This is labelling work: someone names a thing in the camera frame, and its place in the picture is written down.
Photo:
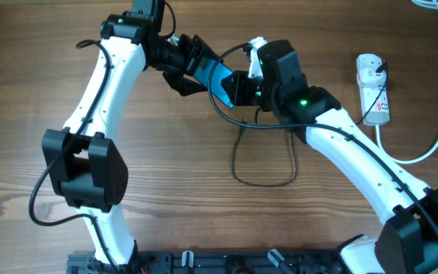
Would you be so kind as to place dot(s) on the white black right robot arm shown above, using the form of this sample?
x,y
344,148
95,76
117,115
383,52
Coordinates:
x,y
406,207

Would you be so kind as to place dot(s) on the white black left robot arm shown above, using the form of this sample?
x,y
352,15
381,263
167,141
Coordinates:
x,y
82,160

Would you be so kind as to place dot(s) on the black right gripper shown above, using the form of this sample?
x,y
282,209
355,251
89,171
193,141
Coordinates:
x,y
239,80

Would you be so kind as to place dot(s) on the white power strip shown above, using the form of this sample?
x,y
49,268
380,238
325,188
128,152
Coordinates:
x,y
374,101

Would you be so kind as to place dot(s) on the white charger plug adapter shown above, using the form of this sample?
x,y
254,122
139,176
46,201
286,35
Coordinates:
x,y
369,77

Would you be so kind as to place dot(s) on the blue screen Galaxy smartphone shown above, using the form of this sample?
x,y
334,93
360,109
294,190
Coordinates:
x,y
202,73

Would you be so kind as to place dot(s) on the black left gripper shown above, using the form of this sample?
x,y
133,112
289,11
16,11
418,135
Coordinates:
x,y
195,49

